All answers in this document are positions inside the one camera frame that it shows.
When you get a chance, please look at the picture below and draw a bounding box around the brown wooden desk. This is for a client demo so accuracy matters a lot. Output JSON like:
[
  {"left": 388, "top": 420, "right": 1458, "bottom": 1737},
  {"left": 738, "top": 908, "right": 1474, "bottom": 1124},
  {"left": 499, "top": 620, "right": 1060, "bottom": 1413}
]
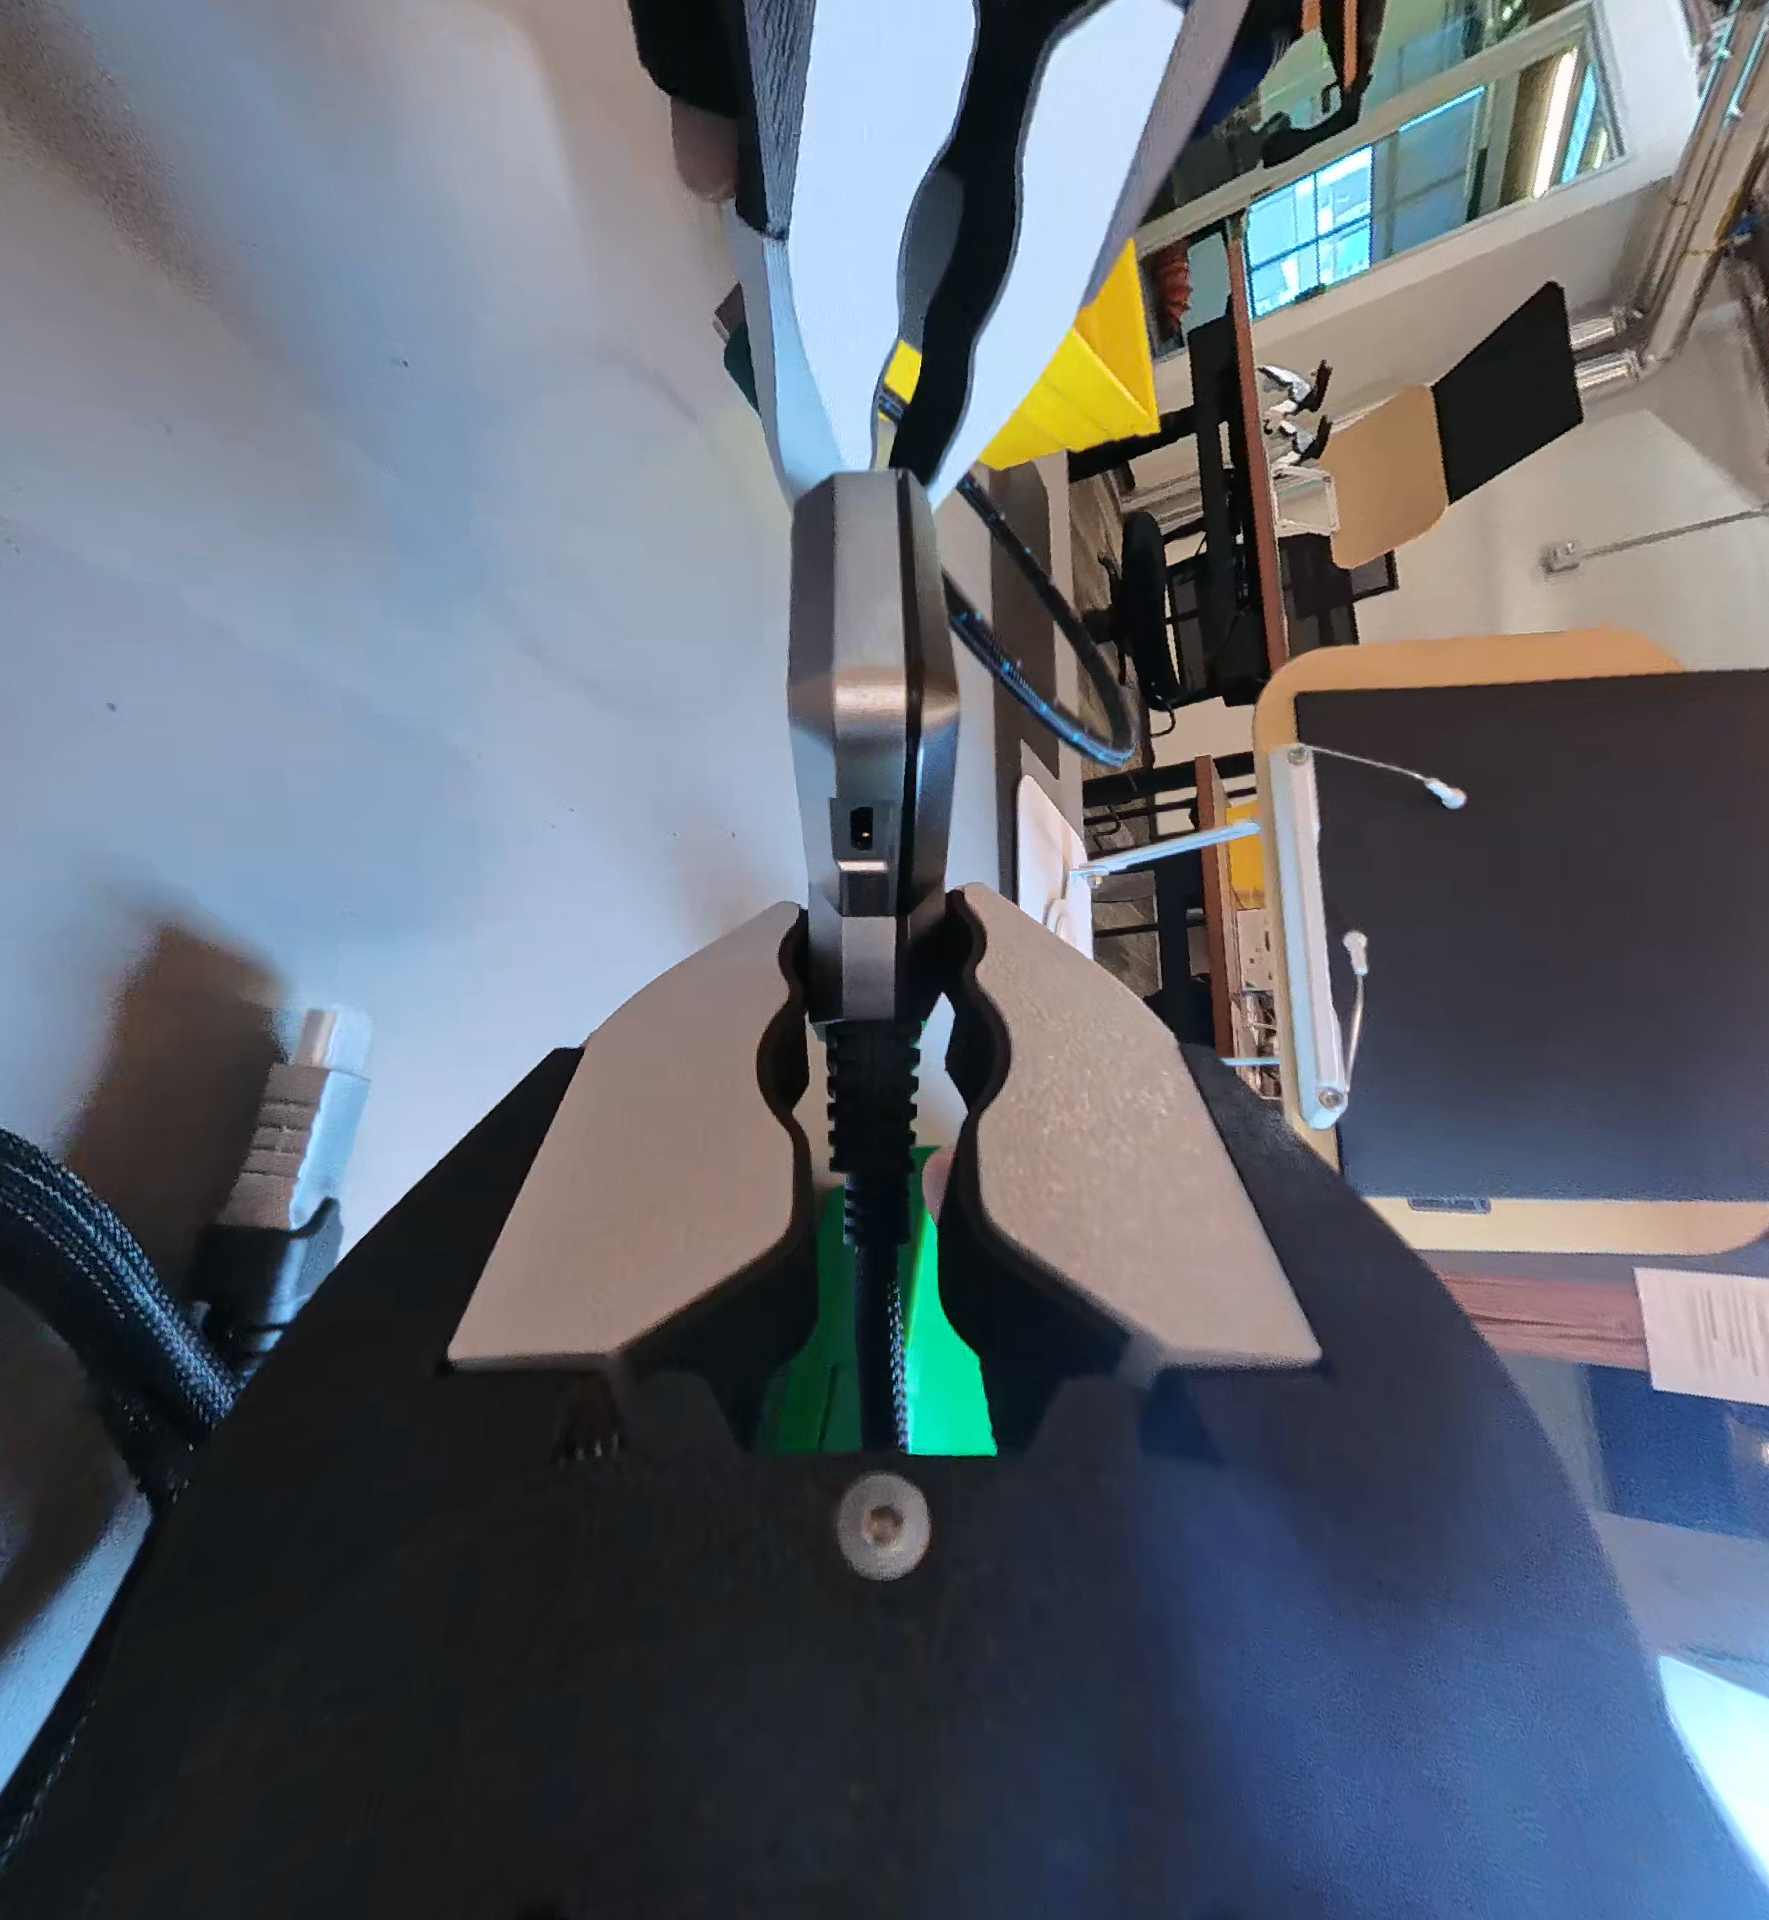
[
  {"left": 1220, "top": 224, "right": 1294, "bottom": 707},
  {"left": 1424, "top": 1252, "right": 1769, "bottom": 1370}
]

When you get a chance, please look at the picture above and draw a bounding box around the black office chair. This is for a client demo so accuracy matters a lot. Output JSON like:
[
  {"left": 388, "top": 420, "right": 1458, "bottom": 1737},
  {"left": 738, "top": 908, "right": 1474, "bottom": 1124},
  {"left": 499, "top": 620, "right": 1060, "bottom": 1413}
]
[{"left": 1117, "top": 509, "right": 1182, "bottom": 709}]

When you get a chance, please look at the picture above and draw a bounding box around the grey multiport adapter hub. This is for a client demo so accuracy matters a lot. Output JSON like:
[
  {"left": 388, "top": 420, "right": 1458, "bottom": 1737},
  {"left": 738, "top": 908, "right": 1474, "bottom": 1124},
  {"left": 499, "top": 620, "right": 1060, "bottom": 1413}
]
[{"left": 787, "top": 468, "right": 964, "bottom": 1029}]

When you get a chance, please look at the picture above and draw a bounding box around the green plastic bin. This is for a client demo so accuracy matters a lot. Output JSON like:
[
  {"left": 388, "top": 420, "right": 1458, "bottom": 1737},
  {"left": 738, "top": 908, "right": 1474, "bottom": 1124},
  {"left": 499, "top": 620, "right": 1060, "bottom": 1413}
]
[{"left": 756, "top": 1153, "right": 998, "bottom": 1458}]

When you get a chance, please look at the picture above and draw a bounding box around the yellow box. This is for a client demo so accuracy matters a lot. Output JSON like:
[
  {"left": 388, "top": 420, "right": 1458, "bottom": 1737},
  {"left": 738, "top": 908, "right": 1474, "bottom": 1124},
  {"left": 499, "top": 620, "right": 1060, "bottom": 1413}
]
[{"left": 1216, "top": 839, "right": 1268, "bottom": 977}]

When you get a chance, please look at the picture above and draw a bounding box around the black braided HDMI cable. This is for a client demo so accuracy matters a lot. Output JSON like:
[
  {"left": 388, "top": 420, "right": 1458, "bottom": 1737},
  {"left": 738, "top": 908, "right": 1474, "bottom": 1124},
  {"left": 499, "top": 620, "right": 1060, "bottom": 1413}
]
[{"left": 941, "top": 501, "right": 1144, "bottom": 773}]

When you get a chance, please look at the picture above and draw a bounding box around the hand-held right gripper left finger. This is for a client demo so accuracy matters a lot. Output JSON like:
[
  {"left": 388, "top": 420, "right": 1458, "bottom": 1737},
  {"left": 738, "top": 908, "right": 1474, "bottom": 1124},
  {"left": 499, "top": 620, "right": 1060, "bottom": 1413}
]
[{"left": 442, "top": 899, "right": 819, "bottom": 1453}]

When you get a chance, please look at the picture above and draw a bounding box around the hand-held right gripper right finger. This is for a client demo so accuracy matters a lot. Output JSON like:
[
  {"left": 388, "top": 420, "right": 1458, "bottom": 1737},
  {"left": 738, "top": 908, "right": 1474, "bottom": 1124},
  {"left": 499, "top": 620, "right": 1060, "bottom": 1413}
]
[{"left": 941, "top": 881, "right": 1326, "bottom": 1458}]

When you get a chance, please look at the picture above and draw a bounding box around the white paper label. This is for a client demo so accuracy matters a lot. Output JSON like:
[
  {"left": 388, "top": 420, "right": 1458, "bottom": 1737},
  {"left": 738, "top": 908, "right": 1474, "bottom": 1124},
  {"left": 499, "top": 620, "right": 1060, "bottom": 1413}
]
[{"left": 1635, "top": 1265, "right": 1769, "bottom": 1415}]

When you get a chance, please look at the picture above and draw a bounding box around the black white desktop device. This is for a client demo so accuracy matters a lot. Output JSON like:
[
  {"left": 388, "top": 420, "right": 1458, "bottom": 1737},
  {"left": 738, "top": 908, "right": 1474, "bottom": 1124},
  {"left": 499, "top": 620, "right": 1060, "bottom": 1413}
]
[{"left": 1256, "top": 360, "right": 1342, "bottom": 470}]

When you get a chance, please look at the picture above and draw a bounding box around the silver ventilation duct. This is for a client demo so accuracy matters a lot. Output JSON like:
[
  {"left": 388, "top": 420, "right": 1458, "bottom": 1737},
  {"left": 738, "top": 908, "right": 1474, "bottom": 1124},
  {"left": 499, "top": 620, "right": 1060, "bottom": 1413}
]
[{"left": 1566, "top": 0, "right": 1769, "bottom": 384}]

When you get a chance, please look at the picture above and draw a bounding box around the yellow plastic bin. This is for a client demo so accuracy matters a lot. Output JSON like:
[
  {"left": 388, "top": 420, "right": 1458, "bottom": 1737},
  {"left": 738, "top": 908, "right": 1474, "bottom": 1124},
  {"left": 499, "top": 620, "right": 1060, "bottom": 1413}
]
[{"left": 884, "top": 240, "right": 1163, "bottom": 470}]

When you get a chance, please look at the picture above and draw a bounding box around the wall conduit outlet box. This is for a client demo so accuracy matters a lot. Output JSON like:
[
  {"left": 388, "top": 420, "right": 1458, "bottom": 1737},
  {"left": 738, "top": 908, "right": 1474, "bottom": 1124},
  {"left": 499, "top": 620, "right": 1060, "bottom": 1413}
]
[{"left": 1540, "top": 506, "right": 1769, "bottom": 583}]

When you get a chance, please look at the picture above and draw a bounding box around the black wood-rimmed panel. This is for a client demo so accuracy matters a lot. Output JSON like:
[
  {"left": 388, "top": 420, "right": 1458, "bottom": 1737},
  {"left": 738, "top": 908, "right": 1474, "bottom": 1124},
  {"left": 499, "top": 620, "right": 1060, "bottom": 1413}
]
[{"left": 1251, "top": 630, "right": 1769, "bottom": 1260}]

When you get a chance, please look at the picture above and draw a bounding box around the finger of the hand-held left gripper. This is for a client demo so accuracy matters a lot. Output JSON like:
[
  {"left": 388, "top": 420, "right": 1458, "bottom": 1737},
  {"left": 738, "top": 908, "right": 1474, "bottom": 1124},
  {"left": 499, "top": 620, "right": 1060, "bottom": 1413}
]
[
  {"left": 741, "top": 0, "right": 998, "bottom": 497},
  {"left": 915, "top": 0, "right": 1188, "bottom": 503}
]

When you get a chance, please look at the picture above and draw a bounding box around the tan and black board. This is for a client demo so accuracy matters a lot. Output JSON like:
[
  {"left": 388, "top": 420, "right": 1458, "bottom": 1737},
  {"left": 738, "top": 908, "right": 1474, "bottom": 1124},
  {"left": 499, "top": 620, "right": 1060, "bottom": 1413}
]
[{"left": 1326, "top": 281, "right": 1587, "bottom": 571}]

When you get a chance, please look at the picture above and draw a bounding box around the person's left hand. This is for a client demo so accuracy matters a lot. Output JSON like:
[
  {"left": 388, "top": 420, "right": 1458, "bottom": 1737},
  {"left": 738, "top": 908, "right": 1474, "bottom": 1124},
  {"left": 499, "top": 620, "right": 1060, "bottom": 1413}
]
[{"left": 670, "top": 101, "right": 743, "bottom": 207}]

